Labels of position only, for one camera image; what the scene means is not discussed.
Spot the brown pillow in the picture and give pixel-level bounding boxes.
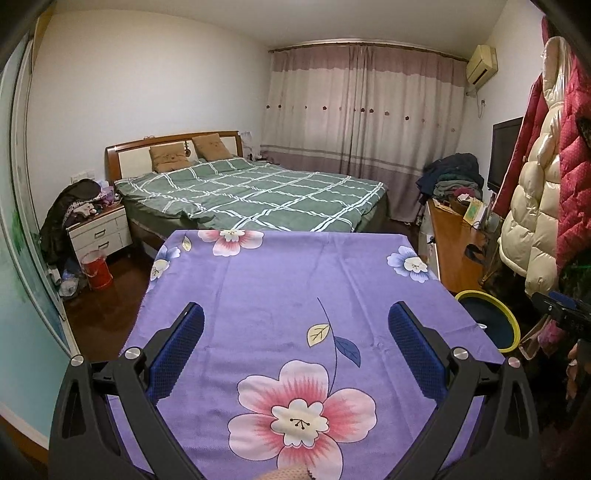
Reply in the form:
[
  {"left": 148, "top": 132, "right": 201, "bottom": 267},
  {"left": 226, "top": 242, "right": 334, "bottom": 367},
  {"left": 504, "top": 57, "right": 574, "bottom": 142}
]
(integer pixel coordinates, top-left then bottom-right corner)
[
  {"left": 191, "top": 134, "right": 234, "bottom": 162},
  {"left": 148, "top": 143, "right": 195, "bottom": 174}
]

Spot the white nightstand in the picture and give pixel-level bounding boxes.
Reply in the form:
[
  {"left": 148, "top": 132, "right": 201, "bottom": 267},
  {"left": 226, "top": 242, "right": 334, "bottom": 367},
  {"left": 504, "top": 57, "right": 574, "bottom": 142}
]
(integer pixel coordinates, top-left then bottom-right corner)
[{"left": 67, "top": 205, "right": 134, "bottom": 266}]

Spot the plain red jacket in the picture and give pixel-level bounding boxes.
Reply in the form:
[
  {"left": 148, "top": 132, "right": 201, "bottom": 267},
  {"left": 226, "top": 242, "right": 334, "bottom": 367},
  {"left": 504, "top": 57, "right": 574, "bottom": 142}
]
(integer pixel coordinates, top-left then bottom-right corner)
[{"left": 492, "top": 69, "right": 548, "bottom": 217}]

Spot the black jacket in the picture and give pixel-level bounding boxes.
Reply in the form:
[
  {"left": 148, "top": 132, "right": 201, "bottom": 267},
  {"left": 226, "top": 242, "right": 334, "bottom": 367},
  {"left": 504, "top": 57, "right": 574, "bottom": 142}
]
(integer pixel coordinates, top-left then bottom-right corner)
[{"left": 39, "top": 179, "right": 102, "bottom": 266}]

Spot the green picture frame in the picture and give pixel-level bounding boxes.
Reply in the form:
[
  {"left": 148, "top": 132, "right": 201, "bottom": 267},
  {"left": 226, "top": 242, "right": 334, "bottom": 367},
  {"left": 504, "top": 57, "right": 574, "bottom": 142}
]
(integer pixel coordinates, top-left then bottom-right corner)
[{"left": 463, "top": 199, "right": 485, "bottom": 227}]

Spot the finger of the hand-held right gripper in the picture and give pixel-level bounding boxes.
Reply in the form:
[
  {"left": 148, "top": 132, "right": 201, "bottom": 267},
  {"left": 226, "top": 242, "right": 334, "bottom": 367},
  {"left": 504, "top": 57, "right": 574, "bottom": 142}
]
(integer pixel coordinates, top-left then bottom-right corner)
[{"left": 531, "top": 291, "right": 591, "bottom": 332}]

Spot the red dotted puffer jacket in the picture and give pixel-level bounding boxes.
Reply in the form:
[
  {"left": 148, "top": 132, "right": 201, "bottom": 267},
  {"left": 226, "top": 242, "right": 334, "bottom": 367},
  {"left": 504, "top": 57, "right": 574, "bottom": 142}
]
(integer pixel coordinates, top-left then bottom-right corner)
[{"left": 556, "top": 46, "right": 591, "bottom": 278}]

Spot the purple floral tablecloth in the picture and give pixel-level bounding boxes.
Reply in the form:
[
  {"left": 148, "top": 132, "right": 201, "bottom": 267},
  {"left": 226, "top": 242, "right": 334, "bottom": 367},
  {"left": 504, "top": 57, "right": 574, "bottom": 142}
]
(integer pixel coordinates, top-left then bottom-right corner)
[{"left": 108, "top": 228, "right": 506, "bottom": 480}]

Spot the wooden cabinet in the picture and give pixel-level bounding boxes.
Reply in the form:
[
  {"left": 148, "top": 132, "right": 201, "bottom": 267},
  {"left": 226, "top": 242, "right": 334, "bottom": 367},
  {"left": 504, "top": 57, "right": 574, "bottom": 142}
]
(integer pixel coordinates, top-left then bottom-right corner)
[{"left": 425, "top": 198, "right": 490, "bottom": 294}]

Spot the pink and white curtain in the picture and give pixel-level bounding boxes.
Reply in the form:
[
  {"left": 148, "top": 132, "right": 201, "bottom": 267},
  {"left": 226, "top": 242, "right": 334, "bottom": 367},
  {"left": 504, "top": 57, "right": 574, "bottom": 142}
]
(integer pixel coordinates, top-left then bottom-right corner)
[{"left": 261, "top": 41, "right": 469, "bottom": 222}]

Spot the green plaid duvet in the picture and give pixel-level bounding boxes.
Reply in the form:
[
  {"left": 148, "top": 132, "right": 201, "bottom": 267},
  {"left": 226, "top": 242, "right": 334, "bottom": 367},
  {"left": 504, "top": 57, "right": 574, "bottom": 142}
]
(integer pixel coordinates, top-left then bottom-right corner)
[{"left": 115, "top": 157, "right": 387, "bottom": 233}]

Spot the black television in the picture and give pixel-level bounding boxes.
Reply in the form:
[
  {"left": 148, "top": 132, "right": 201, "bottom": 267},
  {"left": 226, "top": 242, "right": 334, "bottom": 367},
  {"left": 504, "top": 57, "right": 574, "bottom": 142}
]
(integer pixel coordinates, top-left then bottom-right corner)
[{"left": 488, "top": 116, "right": 525, "bottom": 195}]

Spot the wooden bed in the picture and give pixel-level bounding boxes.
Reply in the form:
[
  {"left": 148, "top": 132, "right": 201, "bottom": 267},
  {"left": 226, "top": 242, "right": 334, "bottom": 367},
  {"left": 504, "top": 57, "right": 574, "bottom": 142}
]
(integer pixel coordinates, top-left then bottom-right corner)
[{"left": 105, "top": 130, "right": 391, "bottom": 259}]

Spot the yellow rimmed trash bin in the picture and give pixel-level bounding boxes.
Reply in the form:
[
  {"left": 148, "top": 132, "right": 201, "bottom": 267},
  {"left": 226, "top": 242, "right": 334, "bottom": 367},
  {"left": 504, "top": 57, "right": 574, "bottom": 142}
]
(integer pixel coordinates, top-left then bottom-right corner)
[{"left": 455, "top": 290, "right": 520, "bottom": 355}]

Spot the pink hanging garment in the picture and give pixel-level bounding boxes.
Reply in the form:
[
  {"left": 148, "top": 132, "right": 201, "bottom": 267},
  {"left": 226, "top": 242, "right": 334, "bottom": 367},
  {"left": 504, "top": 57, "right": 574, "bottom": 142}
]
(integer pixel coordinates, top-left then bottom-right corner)
[{"left": 519, "top": 318, "right": 561, "bottom": 365}]

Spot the sliding wardrobe door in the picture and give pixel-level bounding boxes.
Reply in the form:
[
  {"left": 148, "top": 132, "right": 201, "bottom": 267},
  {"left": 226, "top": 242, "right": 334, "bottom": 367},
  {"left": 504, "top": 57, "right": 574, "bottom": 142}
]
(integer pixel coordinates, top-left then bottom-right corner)
[{"left": 0, "top": 39, "right": 79, "bottom": 356}]

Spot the pile of folded clothes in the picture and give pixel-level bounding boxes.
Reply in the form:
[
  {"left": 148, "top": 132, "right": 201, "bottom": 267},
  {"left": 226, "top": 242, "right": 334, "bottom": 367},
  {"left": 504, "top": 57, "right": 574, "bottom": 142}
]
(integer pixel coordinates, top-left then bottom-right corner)
[{"left": 416, "top": 153, "right": 485, "bottom": 204}]

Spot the wall air conditioner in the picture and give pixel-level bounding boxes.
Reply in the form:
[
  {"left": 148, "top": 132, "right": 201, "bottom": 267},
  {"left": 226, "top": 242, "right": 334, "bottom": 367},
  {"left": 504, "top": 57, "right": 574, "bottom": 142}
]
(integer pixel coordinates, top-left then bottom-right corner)
[{"left": 465, "top": 45, "right": 499, "bottom": 86}]

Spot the red bucket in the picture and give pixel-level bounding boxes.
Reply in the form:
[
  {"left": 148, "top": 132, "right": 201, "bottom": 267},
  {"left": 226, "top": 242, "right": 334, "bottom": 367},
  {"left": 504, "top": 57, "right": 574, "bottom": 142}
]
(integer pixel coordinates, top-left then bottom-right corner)
[{"left": 81, "top": 250, "right": 114, "bottom": 291}]

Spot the cream puffer jacket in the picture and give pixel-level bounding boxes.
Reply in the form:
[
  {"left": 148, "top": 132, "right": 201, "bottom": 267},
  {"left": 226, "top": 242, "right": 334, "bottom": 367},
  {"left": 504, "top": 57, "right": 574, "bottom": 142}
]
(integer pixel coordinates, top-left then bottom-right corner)
[{"left": 499, "top": 37, "right": 566, "bottom": 296}]

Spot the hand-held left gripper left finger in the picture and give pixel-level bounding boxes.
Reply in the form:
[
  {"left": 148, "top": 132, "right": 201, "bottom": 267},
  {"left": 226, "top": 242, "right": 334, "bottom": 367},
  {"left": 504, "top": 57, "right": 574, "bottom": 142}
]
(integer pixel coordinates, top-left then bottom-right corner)
[{"left": 48, "top": 301, "right": 206, "bottom": 480}]

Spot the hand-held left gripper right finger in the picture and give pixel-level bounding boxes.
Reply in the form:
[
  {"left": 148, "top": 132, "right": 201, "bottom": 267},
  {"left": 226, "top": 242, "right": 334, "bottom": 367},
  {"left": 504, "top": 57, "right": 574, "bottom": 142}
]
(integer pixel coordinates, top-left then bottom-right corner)
[{"left": 388, "top": 301, "right": 541, "bottom": 480}]

